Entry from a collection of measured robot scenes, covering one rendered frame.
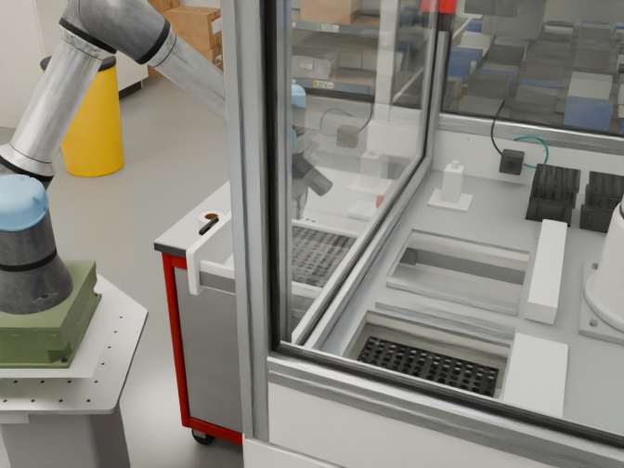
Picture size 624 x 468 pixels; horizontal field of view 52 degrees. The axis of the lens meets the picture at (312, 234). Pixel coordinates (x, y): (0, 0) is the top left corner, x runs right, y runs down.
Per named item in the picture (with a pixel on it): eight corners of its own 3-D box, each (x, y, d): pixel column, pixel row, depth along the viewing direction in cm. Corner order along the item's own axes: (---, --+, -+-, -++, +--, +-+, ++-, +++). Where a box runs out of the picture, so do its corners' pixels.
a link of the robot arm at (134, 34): (116, -30, 105) (312, 130, 136) (104, -38, 114) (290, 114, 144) (75, 28, 107) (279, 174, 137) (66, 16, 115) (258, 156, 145)
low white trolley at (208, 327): (178, 448, 205) (153, 240, 167) (263, 334, 255) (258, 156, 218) (352, 508, 186) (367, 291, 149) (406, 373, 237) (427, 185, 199)
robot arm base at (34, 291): (-23, 312, 123) (-35, 268, 118) (13, 270, 136) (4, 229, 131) (55, 316, 122) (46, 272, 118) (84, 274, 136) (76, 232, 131)
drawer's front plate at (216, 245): (189, 295, 136) (185, 251, 131) (251, 233, 160) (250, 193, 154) (197, 297, 136) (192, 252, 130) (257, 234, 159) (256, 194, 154)
